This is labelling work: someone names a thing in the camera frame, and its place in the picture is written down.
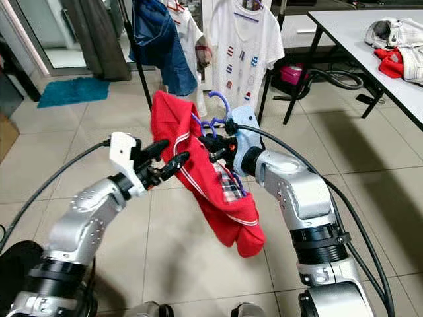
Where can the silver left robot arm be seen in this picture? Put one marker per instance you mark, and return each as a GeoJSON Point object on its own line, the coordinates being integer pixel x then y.
{"type": "Point", "coordinates": [86, 218]}

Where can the white t-shirt flag prints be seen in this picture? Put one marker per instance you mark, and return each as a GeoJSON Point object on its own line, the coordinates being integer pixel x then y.
{"type": "Point", "coordinates": [248, 46]}

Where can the cardboard box printed letters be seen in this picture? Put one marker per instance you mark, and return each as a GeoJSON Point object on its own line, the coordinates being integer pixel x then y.
{"type": "Point", "coordinates": [8, 135]}

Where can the black rounded object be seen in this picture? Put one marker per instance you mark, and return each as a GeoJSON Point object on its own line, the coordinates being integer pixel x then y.
{"type": "Point", "coordinates": [18, 277]}

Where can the teal floor mat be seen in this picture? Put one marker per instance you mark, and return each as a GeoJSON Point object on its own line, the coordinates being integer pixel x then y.
{"type": "Point", "coordinates": [73, 92]}

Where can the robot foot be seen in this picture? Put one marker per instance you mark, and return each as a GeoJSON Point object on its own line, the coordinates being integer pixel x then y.
{"type": "Point", "coordinates": [145, 311]}
{"type": "Point", "coordinates": [248, 311]}

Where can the large red t-shirt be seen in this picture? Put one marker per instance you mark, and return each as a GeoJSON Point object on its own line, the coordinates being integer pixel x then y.
{"type": "Point", "coordinates": [238, 228]}

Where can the blue denim garment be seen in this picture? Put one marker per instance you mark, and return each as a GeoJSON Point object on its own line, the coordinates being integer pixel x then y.
{"type": "Point", "coordinates": [162, 46]}

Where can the red hanger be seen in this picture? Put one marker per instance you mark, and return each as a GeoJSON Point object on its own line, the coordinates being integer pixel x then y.
{"type": "Point", "coordinates": [178, 6]}

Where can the grey folding table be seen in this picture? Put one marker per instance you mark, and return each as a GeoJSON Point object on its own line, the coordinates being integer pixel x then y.
{"type": "Point", "coordinates": [350, 33]}

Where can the pale blue right wrist camera mount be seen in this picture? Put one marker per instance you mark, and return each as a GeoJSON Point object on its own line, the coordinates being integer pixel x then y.
{"type": "Point", "coordinates": [243, 132]}

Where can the grey curtain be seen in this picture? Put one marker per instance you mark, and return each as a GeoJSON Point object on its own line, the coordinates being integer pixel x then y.
{"type": "Point", "coordinates": [104, 39]}

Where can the glass sliding door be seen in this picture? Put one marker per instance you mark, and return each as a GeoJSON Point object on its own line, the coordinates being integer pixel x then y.
{"type": "Point", "coordinates": [46, 33]}

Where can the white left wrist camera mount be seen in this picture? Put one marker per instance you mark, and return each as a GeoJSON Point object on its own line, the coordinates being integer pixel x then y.
{"type": "Point", "coordinates": [122, 150]}

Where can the white shirt plaid cuff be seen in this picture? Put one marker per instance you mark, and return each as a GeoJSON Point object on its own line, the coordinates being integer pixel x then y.
{"type": "Point", "coordinates": [197, 36]}

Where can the pink appliance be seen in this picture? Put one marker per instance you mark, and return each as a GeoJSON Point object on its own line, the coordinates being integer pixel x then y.
{"type": "Point", "coordinates": [291, 72]}

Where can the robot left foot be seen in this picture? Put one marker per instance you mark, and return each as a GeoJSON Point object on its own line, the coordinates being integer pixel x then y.
{"type": "Point", "coordinates": [145, 311]}

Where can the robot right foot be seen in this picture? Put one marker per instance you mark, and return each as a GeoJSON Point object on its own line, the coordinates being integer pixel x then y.
{"type": "Point", "coordinates": [248, 311]}

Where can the metal clothes rack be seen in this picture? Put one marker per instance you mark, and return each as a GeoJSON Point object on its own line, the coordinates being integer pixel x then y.
{"type": "Point", "coordinates": [135, 56]}

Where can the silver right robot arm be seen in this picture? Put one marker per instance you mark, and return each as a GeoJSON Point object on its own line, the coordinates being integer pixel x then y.
{"type": "Point", "coordinates": [301, 191]}

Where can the dark grey panel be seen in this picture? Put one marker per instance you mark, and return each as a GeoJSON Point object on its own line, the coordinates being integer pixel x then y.
{"type": "Point", "coordinates": [10, 92]}

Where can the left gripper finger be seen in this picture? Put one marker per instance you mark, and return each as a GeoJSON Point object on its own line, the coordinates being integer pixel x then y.
{"type": "Point", "coordinates": [174, 166]}
{"type": "Point", "coordinates": [154, 149]}

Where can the white garment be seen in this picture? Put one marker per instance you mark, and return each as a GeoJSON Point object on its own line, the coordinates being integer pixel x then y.
{"type": "Point", "coordinates": [411, 46]}

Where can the small red garment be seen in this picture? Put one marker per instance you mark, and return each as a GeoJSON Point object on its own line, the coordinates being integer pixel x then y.
{"type": "Point", "coordinates": [390, 63]}

